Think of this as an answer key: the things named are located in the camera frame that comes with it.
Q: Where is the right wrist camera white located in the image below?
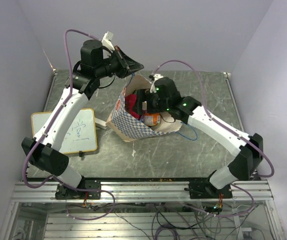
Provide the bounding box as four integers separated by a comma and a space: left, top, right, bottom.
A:
149, 74, 164, 93

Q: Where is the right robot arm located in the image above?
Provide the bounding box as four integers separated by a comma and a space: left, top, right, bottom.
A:
132, 76, 263, 198

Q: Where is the white marker eraser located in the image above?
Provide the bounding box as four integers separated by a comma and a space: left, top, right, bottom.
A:
94, 118, 108, 129

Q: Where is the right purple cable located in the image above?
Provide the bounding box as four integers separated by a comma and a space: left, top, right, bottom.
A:
154, 59, 276, 218

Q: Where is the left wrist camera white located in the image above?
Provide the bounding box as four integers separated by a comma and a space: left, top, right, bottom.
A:
101, 31, 115, 52

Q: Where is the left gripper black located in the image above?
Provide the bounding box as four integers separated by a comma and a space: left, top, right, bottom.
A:
96, 46, 146, 80

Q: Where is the small whiteboard yellow frame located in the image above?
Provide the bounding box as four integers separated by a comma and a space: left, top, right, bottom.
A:
31, 108, 98, 155

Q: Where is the red chips packet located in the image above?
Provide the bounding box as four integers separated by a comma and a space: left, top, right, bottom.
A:
125, 94, 141, 120

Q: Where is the aluminium rail frame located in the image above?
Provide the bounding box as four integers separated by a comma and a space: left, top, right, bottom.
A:
9, 180, 286, 240

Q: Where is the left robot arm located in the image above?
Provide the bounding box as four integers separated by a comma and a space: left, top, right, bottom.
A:
21, 39, 144, 199

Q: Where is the blue checkered paper bag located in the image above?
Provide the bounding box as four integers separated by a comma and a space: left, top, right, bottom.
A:
105, 71, 199, 143

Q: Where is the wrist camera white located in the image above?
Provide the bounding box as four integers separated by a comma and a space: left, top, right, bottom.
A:
149, 74, 164, 93
101, 31, 115, 52

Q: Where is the orange snack packet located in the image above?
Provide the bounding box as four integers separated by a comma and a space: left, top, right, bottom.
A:
141, 112, 161, 127

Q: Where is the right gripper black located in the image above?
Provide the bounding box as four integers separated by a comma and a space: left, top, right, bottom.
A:
131, 88, 171, 115

